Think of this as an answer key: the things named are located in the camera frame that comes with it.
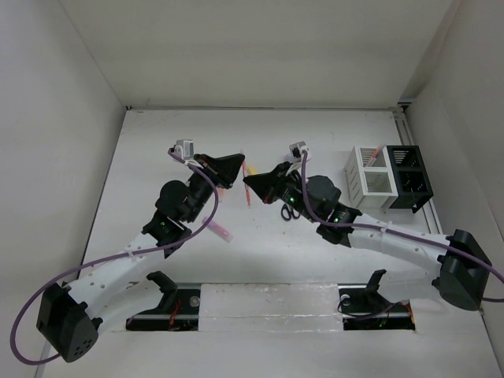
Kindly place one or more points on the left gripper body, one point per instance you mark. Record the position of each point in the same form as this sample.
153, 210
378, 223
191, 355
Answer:
202, 162

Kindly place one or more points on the orange highlighter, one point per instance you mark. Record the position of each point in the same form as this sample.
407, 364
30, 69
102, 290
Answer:
221, 194

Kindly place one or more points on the blue pen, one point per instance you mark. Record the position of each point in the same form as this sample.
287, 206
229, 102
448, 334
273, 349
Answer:
372, 159

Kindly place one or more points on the black slotted organizer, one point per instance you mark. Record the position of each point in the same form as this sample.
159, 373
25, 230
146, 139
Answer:
411, 178

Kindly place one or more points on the white slotted organizer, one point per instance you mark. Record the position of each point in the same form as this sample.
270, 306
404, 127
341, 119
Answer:
370, 188

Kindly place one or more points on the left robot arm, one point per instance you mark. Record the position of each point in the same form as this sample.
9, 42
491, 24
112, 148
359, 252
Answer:
72, 315

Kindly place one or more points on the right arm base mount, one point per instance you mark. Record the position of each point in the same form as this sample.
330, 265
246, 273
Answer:
364, 309

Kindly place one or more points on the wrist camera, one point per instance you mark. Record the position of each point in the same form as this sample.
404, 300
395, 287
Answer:
182, 151
299, 151

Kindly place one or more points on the black handled scissors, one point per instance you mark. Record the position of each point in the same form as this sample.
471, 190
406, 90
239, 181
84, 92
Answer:
288, 213

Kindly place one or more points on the purple highlighter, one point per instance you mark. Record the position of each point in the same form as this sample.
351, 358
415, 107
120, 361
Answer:
217, 229

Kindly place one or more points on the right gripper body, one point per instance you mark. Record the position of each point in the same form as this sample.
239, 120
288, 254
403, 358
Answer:
289, 188

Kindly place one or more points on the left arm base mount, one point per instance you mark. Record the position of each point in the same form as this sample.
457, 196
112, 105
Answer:
176, 311

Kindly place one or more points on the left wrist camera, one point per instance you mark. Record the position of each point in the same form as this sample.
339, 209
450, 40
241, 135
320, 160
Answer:
182, 151

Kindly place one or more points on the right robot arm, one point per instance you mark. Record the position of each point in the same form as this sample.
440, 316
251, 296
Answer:
451, 267

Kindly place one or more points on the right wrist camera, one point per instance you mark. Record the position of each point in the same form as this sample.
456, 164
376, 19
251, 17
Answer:
299, 151

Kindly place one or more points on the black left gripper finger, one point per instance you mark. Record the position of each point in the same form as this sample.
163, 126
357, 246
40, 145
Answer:
229, 165
230, 177

